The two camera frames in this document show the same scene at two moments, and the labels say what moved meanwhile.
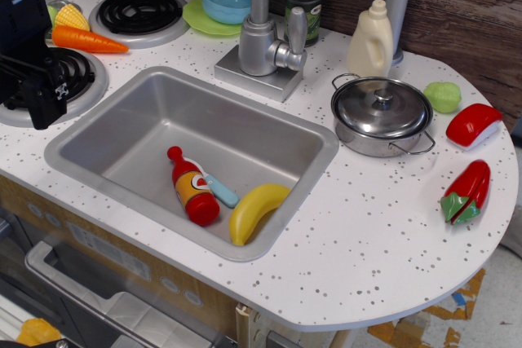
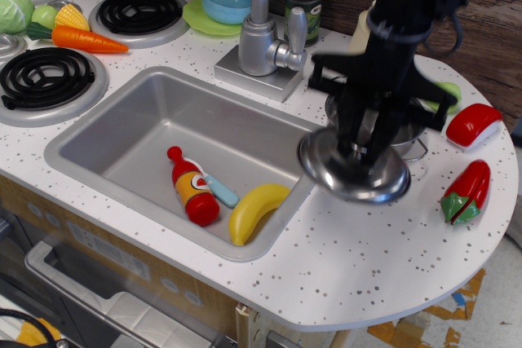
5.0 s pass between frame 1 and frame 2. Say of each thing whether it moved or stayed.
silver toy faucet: stayed
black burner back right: stayed
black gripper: moved
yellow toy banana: stayed
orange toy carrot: stayed
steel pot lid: moved
